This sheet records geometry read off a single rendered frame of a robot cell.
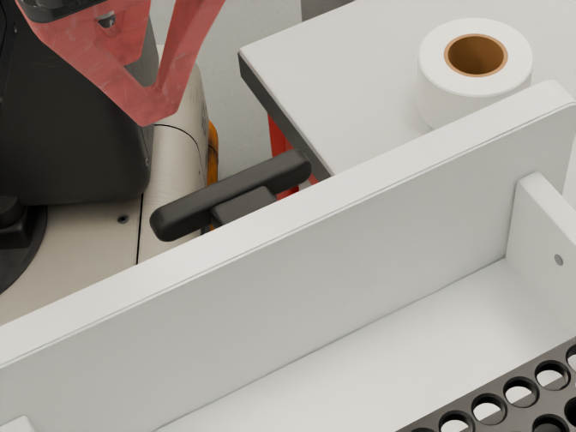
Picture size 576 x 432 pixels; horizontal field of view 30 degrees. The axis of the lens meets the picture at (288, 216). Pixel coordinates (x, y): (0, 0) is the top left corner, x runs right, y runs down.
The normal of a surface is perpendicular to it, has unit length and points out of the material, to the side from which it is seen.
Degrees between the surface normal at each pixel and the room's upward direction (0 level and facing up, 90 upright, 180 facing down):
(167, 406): 90
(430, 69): 0
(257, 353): 90
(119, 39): 89
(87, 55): 110
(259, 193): 0
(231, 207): 0
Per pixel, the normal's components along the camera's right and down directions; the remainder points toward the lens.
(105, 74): 0.47, 0.84
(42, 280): -0.07, -0.62
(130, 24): 0.47, 0.64
